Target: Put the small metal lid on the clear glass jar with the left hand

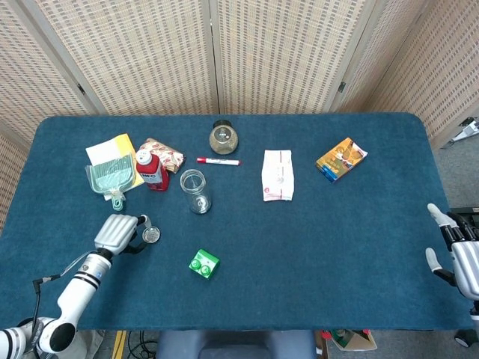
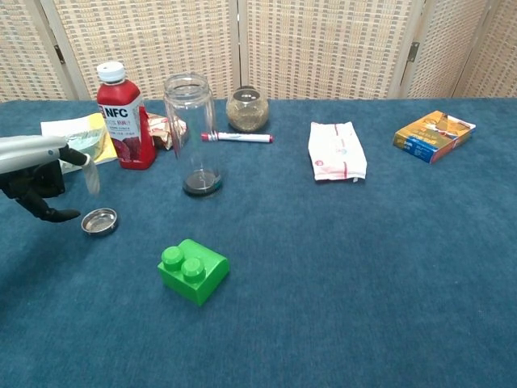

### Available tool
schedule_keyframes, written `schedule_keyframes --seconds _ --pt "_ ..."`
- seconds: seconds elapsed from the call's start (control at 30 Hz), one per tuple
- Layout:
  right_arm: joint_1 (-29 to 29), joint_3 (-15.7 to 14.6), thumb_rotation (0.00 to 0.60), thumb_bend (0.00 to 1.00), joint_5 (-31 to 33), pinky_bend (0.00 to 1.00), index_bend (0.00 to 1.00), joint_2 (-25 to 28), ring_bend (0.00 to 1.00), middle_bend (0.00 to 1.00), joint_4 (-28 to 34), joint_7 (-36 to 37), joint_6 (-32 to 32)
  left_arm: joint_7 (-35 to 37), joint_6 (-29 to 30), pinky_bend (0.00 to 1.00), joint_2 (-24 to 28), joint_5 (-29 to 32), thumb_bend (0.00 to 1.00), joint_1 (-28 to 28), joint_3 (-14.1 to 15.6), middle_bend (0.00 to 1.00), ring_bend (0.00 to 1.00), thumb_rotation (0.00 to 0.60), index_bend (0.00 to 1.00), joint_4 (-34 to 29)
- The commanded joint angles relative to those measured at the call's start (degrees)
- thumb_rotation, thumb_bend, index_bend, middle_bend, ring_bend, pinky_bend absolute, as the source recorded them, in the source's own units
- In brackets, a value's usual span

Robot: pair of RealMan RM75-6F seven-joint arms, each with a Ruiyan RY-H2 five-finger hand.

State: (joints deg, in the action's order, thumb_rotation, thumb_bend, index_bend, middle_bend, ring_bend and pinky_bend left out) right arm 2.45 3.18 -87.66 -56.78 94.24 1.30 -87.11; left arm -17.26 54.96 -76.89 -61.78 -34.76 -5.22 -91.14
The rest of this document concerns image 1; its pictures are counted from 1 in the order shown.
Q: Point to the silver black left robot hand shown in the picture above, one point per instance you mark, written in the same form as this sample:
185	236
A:
116	232

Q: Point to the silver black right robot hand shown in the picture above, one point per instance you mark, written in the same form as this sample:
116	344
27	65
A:
466	261

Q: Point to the small metal dish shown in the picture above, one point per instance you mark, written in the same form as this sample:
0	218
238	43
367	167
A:
151	235

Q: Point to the green toy building brick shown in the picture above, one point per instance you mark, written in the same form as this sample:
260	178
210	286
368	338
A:
204	264

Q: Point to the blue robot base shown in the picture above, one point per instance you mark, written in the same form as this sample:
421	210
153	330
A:
232	346

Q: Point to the green dustpan in plastic bag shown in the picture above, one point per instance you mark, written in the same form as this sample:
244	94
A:
112	174

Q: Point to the red NFC juice bottle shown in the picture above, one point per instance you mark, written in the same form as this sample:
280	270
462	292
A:
154	176

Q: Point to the black white caster wheel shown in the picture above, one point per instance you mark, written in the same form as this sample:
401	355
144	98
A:
466	338

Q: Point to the yellow white paper pad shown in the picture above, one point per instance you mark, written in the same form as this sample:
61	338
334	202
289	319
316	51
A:
108	147

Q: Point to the tall clear plastic jar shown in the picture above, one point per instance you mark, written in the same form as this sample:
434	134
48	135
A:
200	204

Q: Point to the red beige snack packet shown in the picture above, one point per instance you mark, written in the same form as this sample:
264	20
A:
168	153

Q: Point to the red white marker pen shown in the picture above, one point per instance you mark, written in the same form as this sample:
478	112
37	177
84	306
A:
221	161

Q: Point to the white metal stand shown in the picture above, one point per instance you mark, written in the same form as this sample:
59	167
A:
466	131

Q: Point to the open cardboard box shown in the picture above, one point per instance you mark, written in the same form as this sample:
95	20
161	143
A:
351	341

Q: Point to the round glass jar with seeds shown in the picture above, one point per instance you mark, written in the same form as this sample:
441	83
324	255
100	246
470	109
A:
223	140

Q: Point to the orange blue carton box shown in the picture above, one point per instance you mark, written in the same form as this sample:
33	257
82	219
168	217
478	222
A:
340	161

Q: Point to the blue table cloth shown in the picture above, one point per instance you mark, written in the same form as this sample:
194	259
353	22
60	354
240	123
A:
299	243

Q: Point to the white red tissue pack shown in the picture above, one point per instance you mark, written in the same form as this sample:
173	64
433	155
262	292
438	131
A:
278	175

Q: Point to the woven folding screen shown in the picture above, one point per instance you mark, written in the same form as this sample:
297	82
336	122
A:
280	56

